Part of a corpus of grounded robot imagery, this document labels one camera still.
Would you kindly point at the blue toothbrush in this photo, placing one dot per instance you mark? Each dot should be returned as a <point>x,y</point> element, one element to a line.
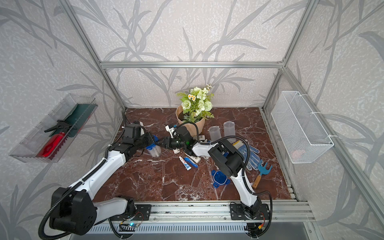
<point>191,162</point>

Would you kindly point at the blue cup lid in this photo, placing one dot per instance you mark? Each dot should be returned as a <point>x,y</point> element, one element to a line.
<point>219,179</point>

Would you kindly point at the white wire mesh basket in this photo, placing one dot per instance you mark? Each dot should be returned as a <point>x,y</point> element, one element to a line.
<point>299,127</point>

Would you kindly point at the clear plastic wall tray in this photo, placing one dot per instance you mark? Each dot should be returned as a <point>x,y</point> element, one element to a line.
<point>26,151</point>

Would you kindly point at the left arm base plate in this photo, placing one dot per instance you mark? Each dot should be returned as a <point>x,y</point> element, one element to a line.
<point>142,213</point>

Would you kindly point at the blue-lidded clear kit cup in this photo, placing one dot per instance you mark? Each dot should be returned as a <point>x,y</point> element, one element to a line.
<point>229,128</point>
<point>153,149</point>
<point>215,133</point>

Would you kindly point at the aluminium front rail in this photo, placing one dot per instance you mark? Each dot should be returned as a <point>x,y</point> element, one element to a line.
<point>219,212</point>

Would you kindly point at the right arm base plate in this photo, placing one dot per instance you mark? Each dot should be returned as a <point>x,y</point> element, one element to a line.
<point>241,212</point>

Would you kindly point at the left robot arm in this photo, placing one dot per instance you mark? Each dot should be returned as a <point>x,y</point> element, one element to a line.
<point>72,209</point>

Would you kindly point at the small white toothpaste tube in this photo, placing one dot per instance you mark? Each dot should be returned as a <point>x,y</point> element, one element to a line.
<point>186,165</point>

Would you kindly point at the white blue dotted work glove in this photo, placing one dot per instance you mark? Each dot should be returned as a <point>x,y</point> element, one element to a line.
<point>254,160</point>

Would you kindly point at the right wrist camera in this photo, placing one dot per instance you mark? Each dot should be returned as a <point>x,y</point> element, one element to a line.
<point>171,130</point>

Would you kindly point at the green white artificial flowers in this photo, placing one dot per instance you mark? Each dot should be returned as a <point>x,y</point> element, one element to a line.
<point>196,104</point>

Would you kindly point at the pink item in basket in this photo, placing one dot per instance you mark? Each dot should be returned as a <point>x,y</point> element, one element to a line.
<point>297,155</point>

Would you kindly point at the wooden handled brush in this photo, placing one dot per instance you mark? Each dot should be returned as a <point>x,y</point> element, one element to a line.
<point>263,170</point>

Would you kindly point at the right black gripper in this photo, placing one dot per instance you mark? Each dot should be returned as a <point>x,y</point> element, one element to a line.
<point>165,139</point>

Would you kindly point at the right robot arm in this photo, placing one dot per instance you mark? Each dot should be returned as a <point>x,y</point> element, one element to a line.
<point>227,158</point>

